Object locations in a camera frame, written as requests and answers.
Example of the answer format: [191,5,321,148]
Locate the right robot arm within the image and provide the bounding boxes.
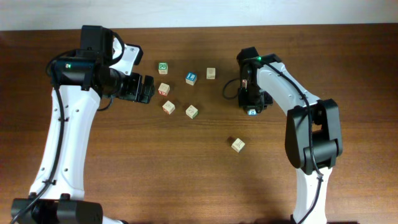
[236,47,343,223]

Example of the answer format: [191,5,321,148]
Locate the Y letter wooden block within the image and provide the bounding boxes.
[231,138,246,152]

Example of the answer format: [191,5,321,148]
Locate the green edged wooden block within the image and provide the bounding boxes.
[185,105,198,119]

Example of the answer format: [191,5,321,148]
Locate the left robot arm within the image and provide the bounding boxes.
[11,25,155,223]

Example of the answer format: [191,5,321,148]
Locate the left black cable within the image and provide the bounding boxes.
[9,49,126,224]

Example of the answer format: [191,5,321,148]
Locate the plain number wooden block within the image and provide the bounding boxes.
[206,68,216,80]

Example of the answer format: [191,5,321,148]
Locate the blue L wooden block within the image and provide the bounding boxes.
[185,72,197,85]

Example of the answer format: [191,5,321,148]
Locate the green R wooden block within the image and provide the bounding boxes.
[158,62,169,75]

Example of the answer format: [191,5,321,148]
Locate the right black cable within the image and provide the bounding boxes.
[221,62,325,224]

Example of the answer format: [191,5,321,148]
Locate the black cable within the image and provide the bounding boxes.
[221,62,325,224]
[9,49,126,224]

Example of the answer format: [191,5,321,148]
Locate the red edged wooden block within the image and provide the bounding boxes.
[162,101,175,114]

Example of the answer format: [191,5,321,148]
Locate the red letter wooden block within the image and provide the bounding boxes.
[158,83,170,96]

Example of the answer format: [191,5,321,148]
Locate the blue D wooden block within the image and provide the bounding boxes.
[248,109,257,116]

